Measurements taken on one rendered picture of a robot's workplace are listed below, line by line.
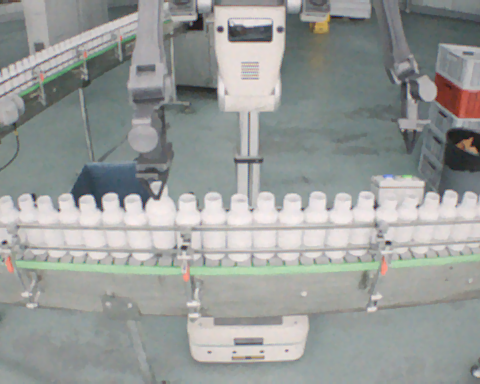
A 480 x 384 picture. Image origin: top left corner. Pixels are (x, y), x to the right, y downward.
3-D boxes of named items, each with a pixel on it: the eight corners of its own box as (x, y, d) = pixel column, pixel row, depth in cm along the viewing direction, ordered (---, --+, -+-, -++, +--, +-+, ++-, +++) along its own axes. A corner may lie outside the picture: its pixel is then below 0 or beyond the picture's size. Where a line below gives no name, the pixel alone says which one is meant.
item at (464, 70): (463, 89, 259) (468, 59, 247) (433, 70, 293) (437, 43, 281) (522, 92, 266) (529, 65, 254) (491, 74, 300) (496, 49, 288)
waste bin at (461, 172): (439, 242, 262) (464, 157, 228) (418, 204, 300) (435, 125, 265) (491, 239, 263) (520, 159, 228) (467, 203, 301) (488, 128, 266)
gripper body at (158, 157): (136, 172, 88) (132, 140, 84) (144, 150, 97) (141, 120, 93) (167, 172, 88) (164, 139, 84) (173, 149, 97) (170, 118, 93)
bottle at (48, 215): (50, 245, 108) (34, 194, 99) (70, 243, 109) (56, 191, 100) (47, 260, 103) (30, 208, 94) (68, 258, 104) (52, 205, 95)
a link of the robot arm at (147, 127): (172, 72, 84) (130, 74, 84) (164, 91, 74) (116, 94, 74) (175, 126, 90) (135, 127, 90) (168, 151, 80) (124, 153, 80)
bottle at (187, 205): (200, 246, 110) (199, 190, 101) (203, 261, 105) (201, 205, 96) (177, 247, 109) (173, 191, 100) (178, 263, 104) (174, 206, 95)
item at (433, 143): (444, 172, 295) (450, 146, 283) (420, 147, 329) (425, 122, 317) (501, 169, 301) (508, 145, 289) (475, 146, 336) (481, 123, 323)
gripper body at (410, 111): (430, 127, 109) (431, 100, 108) (398, 125, 109) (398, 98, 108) (421, 125, 116) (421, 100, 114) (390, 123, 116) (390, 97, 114)
